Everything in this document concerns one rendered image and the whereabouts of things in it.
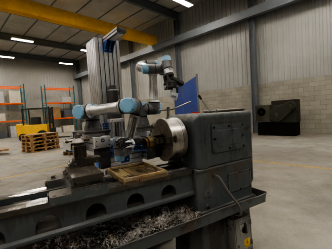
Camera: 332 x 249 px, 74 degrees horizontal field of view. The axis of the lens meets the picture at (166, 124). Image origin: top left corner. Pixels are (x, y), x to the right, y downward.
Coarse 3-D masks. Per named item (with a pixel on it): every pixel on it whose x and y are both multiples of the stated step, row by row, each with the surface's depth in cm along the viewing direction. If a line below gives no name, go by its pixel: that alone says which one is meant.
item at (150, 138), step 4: (148, 136) 156; (152, 136) 156; (144, 140) 153; (148, 140) 154; (152, 140) 154; (144, 144) 159; (148, 144) 153; (152, 144) 154; (156, 144) 159; (144, 148) 155
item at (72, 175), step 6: (66, 168) 137; (72, 168) 136; (78, 168) 135; (84, 168) 134; (90, 168) 133; (96, 168) 132; (72, 174) 122; (84, 174) 120; (90, 174) 119; (96, 174) 121; (102, 174) 122; (72, 180) 114; (78, 180) 116; (84, 180) 118; (90, 180) 119; (96, 180) 121; (102, 180) 122
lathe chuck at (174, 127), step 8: (160, 120) 162; (168, 120) 157; (160, 128) 163; (168, 128) 153; (176, 128) 153; (168, 136) 154; (176, 136) 151; (168, 144) 155; (176, 144) 151; (168, 152) 155; (176, 152) 153; (168, 160) 158
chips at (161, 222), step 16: (160, 208) 161; (176, 208) 164; (96, 224) 152; (112, 224) 150; (128, 224) 147; (144, 224) 145; (160, 224) 136; (176, 224) 138; (48, 240) 136; (64, 240) 134; (80, 240) 130; (96, 240) 133; (112, 240) 126; (128, 240) 128
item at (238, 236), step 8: (216, 176) 158; (224, 184) 155; (240, 208) 156; (232, 216) 167; (240, 216) 171; (248, 216) 172; (232, 224) 166; (240, 224) 167; (248, 224) 172; (232, 232) 167; (240, 232) 167; (248, 232) 171; (232, 240) 167; (240, 240) 167; (248, 240) 171; (232, 248) 168; (240, 248) 166; (248, 248) 171
